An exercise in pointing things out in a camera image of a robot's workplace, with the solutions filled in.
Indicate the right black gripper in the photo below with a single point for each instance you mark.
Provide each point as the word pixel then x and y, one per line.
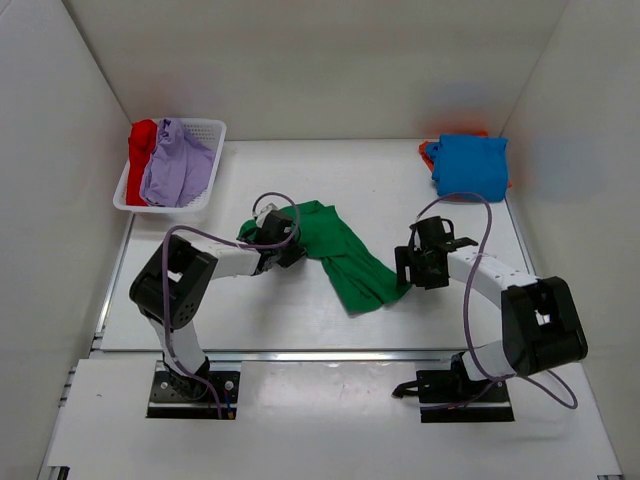
pixel 405 256

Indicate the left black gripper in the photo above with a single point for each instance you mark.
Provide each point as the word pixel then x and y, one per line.
pixel 294 253

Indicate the green t shirt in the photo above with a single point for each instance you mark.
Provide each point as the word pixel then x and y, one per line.
pixel 361 281

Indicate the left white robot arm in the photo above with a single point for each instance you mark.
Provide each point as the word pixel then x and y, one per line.
pixel 171 286

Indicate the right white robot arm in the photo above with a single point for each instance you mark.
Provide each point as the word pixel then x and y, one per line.
pixel 540 325

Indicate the blue folded t shirt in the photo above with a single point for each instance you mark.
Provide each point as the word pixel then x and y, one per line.
pixel 470 165

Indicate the orange folded t shirt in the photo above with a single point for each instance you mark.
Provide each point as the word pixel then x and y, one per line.
pixel 426 152

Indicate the lilac t shirt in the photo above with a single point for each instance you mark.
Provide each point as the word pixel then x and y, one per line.
pixel 179 168

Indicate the white plastic laundry basket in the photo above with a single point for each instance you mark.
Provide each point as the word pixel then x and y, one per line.
pixel 210 133

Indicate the red t shirt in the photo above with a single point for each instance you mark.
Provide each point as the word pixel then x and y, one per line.
pixel 141 144

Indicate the aluminium table rail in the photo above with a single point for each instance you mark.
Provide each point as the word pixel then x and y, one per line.
pixel 344 355

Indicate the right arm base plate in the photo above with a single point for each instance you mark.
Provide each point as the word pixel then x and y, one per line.
pixel 450 396

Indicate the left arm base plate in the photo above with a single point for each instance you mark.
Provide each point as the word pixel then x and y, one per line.
pixel 172 396

